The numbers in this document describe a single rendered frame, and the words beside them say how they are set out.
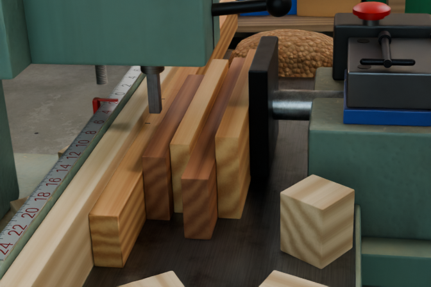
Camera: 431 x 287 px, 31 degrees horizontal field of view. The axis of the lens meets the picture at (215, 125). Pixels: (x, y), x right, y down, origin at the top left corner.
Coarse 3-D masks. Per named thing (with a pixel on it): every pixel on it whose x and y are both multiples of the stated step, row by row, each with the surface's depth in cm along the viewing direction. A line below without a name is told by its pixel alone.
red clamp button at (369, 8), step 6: (354, 6) 62; (360, 6) 62; (366, 6) 61; (372, 6) 61; (378, 6) 61; (384, 6) 61; (354, 12) 62; (360, 12) 61; (366, 12) 61; (372, 12) 61; (378, 12) 61; (384, 12) 61; (390, 12) 62; (360, 18) 62; (366, 18) 61; (372, 18) 61; (378, 18) 61
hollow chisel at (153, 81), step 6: (150, 78) 61; (156, 78) 61; (150, 84) 61; (156, 84) 61; (150, 90) 61; (156, 90) 61; (150, 96) 62; (156, 96) 62; (150, 102) 62; (156, 102) 62; (150, 108) 62; (156, 108) 62
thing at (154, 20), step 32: (32, 0) 57; (64, 0) 56; (96, 0) 56; (128, 0) 55; (160, 0) 55; (192, 0) 55; (32, 32) 58; (64, 32) 57; (96, 32) 57; (128, 32) 56; (160, 32) 56; (192, 32) 56; (64, 64) 59; (96, 64) 58; (128, 64) 58; (160, 64) 57; (192, 64) 57
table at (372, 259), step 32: (288, 128) 71; (288, 160) 65; (256, 192) 60; (160, 224) 56; (224, 224) 56; (256, 224) 55; (128, 256) 52; (160, 256) 52; (192, 256) 52; (224, 256) 52; (256, 256) 52; (288, 256) 51; (352, 256) 51; (384, 256) 57; (416, 256) 56
